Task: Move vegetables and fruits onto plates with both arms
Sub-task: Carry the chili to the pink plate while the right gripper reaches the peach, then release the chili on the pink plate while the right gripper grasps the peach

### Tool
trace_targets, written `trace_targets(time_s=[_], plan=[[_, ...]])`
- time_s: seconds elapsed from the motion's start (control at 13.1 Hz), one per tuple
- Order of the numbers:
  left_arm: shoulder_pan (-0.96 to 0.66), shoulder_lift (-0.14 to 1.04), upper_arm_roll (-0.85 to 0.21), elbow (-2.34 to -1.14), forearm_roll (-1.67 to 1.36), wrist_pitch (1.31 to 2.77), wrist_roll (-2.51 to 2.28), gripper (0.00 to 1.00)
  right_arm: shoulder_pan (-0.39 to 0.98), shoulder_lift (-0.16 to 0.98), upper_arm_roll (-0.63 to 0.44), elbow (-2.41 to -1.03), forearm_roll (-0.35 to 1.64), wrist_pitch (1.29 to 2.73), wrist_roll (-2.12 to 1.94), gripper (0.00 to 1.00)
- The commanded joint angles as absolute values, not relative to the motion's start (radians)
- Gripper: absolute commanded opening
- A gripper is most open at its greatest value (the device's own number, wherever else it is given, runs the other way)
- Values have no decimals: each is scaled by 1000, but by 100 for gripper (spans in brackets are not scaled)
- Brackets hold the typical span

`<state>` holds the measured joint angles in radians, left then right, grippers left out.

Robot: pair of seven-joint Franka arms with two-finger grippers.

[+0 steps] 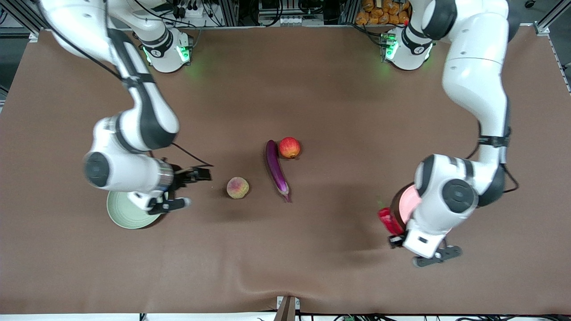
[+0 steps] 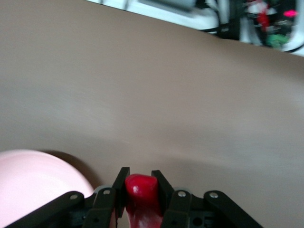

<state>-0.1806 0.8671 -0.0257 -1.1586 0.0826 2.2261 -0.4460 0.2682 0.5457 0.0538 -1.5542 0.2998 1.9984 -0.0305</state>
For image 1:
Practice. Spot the long purple eggplant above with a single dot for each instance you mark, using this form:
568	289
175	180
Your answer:
274	165

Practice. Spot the grey metal bracket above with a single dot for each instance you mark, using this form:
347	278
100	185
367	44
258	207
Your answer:
287	308

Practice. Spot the white power strip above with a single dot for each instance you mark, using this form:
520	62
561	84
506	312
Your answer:
189	11
291	20

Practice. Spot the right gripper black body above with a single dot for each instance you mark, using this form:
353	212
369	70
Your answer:
182	176

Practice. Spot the bag of orange items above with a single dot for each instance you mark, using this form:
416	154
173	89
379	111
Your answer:
379	12

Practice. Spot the red chili pepper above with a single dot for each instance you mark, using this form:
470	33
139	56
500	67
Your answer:
390	223

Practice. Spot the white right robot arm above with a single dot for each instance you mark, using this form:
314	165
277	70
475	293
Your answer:
147	116

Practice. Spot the aluminium frame profile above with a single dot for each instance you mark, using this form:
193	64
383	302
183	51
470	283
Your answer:
24	18
542	27

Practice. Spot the yellow pink peach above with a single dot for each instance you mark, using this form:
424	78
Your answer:
237	187

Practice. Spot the pale green round plate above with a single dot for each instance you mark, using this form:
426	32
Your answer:
125	218

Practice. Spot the pink round plate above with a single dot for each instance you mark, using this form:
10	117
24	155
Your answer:
408	205

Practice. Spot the red round apple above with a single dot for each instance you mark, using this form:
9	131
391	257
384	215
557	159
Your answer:
289	147

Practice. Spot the brown table cover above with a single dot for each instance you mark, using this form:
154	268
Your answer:
285	258

